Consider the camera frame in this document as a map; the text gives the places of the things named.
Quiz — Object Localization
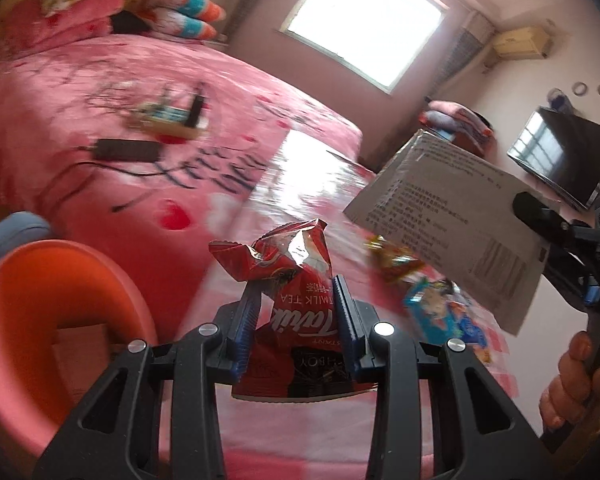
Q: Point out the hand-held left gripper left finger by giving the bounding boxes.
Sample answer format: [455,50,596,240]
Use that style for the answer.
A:
[32,287,263,480]

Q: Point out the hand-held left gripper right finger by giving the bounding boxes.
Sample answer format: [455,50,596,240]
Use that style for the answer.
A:
[330,275,543,480]

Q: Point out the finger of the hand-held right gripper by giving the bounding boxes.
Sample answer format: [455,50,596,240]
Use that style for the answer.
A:
[511,191,588,256]

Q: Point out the red milk tea packet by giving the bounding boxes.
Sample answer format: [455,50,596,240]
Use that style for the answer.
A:
[208,219,381,403]

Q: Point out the grey paper packet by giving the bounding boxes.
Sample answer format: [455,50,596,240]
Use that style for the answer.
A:
[342,129,561,337]

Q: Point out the orange plastic bin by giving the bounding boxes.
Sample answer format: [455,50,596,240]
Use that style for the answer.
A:
[0,240,160,453]

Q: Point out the person's right hand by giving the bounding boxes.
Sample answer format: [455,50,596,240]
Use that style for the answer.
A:
[539,331,600,428]

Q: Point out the black television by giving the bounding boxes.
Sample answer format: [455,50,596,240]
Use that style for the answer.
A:
[506,106,600,211]

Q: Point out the yellow snack wrapper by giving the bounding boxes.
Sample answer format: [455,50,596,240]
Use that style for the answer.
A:
[364,234,426,285]

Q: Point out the blue cartoon snack packet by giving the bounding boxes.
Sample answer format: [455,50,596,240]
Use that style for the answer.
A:
[402,280,493,366]

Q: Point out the folded blankets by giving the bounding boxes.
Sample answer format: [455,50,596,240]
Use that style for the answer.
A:
[419,100,496,156]

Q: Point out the yellowed air conditioner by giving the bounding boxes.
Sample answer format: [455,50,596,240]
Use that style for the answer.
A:
[482,25,555,68]

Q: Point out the grey patterned curtain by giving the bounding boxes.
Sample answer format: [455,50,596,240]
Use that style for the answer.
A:
[232,0,291,53]
[437,10,496,96]

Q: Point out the beige power strip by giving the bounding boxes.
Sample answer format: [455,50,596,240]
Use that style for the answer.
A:
[130,87,213,138]

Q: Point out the black charger plug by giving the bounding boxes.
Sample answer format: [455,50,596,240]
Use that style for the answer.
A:
[187,85,208,128]

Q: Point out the person's knee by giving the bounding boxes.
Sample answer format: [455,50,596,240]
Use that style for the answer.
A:
[0,211,53,281]

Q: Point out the window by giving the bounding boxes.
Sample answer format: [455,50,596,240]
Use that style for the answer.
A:
[280,0,451,95]

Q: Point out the pink bed blanket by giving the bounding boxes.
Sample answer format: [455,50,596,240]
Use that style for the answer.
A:
[0,30,363,281]

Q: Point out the dark cloth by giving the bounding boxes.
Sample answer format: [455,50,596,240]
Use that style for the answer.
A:
[111,10,153,36]

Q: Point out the pink quilt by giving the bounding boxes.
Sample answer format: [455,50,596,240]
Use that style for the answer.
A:
[0,0,123,53]

